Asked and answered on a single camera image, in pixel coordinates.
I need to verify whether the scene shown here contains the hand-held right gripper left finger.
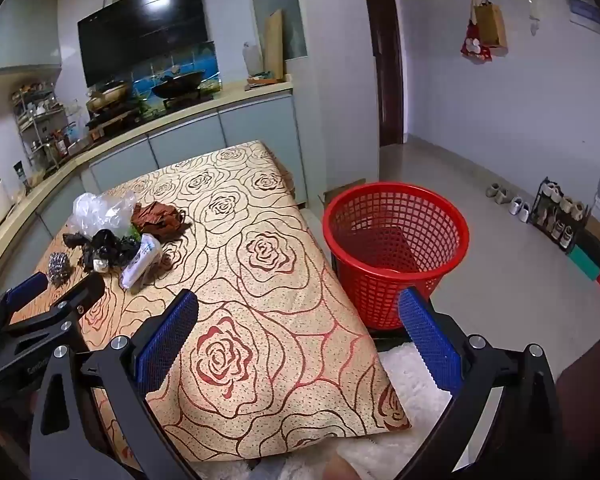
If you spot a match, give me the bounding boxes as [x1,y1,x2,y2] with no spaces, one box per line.
[27,289,201,480]

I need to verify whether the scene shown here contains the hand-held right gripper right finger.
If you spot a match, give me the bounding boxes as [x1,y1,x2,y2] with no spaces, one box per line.
[395,287,566,480]

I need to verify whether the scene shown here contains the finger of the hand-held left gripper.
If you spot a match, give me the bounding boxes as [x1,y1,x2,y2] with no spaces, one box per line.
[0,271,49,332]
[4,274,107,337]

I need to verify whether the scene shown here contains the red plastic mesh basket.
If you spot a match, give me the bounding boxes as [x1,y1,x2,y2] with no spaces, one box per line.
[322,182,471,332]

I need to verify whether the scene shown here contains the steel wool scrubber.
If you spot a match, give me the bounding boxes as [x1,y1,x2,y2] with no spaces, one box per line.
[47,252,73,286]

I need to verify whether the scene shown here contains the black plastic bag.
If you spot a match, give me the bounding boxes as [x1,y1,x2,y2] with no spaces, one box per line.
[62,229,141,273]

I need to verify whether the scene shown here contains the white plastic wrapper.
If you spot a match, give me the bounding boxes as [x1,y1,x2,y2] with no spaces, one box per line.
[119,234,162,290]

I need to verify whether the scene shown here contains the clear plastic bag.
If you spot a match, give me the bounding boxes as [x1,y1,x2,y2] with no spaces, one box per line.
[71,191,138,238]

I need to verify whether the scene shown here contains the brown crumpled paper bag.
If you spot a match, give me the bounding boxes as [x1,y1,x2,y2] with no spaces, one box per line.
[131,201,188,243]

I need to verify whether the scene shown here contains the rose patterned tablecloth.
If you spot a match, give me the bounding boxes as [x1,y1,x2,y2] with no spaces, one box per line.
[10,140,413,463]

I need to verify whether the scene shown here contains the metal spice rack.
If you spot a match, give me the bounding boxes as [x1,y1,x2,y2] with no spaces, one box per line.
[12,82,78,171]

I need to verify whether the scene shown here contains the cardboard box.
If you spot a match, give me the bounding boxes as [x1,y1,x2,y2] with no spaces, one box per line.
[317,178,366,206]

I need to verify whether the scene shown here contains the black gas stove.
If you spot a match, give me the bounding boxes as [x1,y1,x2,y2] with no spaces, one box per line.
[87,94,221,131]

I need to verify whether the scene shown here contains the grey kitchen counter cabinet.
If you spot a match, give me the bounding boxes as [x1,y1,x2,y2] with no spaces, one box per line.
[0,82,308,311]

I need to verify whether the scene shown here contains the stack of shoe boxes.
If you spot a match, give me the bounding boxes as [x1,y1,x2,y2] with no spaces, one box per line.
[567,190,600,306]

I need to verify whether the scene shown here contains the golden cooking pot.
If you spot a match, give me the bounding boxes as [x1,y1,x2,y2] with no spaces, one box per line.
[86,81,131,112]

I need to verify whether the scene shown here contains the black wok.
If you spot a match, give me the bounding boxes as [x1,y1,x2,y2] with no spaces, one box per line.
[151,70,207,100]

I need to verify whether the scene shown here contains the blue backsplash panel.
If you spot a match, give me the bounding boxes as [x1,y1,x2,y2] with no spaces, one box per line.
[130,40,221,96]

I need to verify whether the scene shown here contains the black range hood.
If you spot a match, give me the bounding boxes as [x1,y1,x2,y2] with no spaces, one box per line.
[76,0,216,88]

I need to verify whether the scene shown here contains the orange and teal utensils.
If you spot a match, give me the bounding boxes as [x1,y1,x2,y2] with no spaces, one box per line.
[247,74,286,89]

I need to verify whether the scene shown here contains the red hanging decoration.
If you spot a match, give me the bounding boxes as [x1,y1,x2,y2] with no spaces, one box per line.
[461,20,493,63]

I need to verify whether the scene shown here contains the clear plastic bottle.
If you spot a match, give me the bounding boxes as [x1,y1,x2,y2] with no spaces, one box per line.
[241,42,263,77]

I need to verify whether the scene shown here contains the wooden cutting board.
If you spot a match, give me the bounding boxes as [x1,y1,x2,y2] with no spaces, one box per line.
[264,8,285,81]

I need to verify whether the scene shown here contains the brown hanging paper bag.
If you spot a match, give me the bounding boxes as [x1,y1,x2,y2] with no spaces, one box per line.
[472,2,508,50]

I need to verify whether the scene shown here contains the grey wall cabinet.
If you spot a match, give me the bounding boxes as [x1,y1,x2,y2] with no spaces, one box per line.
[0,0,63,78]

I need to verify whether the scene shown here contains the dark brown door frame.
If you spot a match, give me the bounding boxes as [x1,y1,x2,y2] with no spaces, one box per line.
[360,0,406,148]

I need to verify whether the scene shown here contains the grey wall panel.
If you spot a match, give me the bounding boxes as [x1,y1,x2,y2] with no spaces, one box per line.
[562,0,600,41]

